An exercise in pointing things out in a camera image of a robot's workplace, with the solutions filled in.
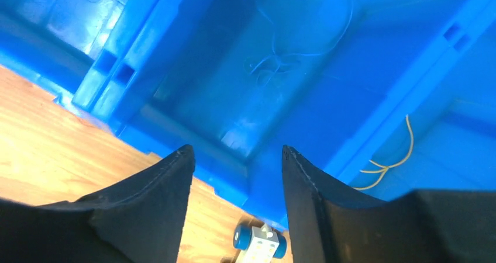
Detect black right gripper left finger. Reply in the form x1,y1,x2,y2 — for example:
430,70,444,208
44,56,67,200
1,145,195,262

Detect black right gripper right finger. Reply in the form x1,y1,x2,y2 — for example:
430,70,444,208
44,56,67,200
282,146,495,262

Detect white toy car blue wheels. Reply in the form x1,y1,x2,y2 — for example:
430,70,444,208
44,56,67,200
221,223,289,263

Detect blue plastic divided bin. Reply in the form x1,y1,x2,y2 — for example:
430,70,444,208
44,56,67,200
1,0,495,229

